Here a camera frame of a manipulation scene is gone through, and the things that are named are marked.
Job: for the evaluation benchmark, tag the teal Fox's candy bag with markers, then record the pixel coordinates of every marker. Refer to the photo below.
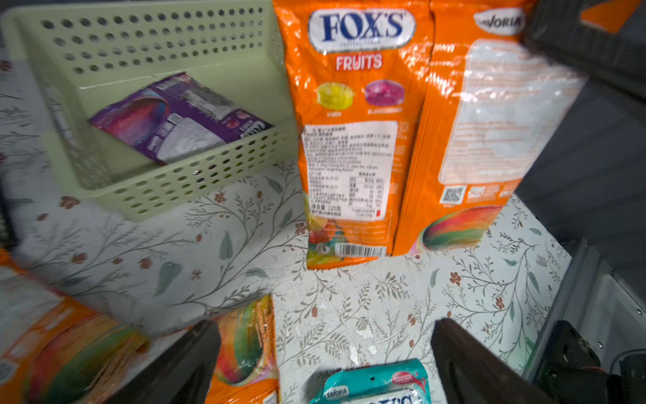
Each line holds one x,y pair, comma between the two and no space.
400,382

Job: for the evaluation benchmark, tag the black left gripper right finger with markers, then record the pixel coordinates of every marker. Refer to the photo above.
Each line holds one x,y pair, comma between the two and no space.
470,373

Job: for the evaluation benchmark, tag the purple candy bag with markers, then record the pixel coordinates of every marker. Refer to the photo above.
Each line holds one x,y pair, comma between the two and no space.
177,118

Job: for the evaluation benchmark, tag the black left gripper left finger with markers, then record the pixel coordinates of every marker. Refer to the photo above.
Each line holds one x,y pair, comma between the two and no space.
182,374

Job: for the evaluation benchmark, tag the light green plastic basket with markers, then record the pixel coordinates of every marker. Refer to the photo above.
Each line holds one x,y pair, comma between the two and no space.
87,56

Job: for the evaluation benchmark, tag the orange Fox's fruits candy bag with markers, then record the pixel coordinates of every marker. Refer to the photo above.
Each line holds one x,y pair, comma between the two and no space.
358,73

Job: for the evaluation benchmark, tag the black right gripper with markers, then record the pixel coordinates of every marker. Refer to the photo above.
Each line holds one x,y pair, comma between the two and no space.
556,30

